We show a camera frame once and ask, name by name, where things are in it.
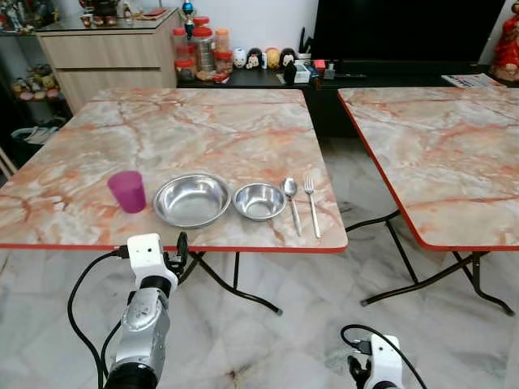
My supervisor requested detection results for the large steel bowl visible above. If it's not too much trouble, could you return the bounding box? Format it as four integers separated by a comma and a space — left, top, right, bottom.
152, 173, 232, 229

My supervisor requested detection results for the purple plastic cup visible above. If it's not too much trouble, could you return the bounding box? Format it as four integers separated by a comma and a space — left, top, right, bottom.
107, 170, 148, 214

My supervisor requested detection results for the small steel bowl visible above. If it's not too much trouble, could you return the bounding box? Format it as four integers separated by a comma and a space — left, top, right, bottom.
232, 182, 287, 222

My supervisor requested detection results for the marble top folding table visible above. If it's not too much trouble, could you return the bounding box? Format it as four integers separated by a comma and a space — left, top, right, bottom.
0, 88, 350, 317
337, 87, 519, 318

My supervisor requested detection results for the steel spoon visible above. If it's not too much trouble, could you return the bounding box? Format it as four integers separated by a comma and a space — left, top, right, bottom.
281, 177, 302, 237

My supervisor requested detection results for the steel fork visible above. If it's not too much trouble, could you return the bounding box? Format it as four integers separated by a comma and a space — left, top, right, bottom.
302, 175, 322, 240

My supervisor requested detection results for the red lid plastic jar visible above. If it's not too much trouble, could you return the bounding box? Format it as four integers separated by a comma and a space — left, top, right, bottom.
172, 28, 195, 81

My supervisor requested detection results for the tall red lid jar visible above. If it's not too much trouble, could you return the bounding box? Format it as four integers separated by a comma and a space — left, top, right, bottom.
192, 26, 217, 75

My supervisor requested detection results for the light wooden cabinet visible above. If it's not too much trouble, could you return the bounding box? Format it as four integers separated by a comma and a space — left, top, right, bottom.
36, 10, 180, 113

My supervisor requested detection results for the orange plastic jar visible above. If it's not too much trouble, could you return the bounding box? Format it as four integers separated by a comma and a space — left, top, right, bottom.
214, 28, 234, 75

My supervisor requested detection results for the small white box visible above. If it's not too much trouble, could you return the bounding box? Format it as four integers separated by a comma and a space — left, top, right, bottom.
294, 63, 314, 84

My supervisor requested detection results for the glass display shelf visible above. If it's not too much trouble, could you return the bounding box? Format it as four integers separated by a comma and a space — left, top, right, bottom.
0, 0, 67, 167

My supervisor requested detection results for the small blue trophy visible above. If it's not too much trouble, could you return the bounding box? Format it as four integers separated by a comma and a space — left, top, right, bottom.
182, 0, 197, 40

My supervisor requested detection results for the red and gold statue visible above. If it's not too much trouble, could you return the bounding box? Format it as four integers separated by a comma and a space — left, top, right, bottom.
490, 3, 519, 83

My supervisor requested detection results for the printed magazine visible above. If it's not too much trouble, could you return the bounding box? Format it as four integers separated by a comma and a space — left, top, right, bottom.
441, 73, 508, 89

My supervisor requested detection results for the black flat television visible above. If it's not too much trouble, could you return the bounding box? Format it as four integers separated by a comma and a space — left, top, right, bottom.
311, 0, 508, 62

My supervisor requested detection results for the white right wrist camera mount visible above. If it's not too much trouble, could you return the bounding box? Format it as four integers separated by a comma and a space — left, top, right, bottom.
368, 334, 405, 389

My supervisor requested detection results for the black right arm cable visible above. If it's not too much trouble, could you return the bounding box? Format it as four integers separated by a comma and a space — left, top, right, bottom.
340, 323, 428, 389

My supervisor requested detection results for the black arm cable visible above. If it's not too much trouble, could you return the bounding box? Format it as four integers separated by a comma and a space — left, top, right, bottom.
340, 323, 428, 389
66, 250, 131, 389

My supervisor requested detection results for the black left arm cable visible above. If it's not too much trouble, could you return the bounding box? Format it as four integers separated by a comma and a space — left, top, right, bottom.
66, 250, 131, 389

